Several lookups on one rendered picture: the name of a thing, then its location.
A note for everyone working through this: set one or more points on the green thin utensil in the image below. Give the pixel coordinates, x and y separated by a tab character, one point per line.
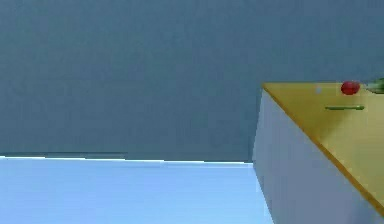
344	108

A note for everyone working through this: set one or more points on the grey counter with yellow top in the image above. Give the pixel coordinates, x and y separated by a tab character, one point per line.
300	166

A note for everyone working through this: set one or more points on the red round fruit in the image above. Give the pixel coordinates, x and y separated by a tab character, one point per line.
350	87

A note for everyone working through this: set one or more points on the green leafy vegetable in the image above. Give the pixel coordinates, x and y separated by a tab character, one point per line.
377	86

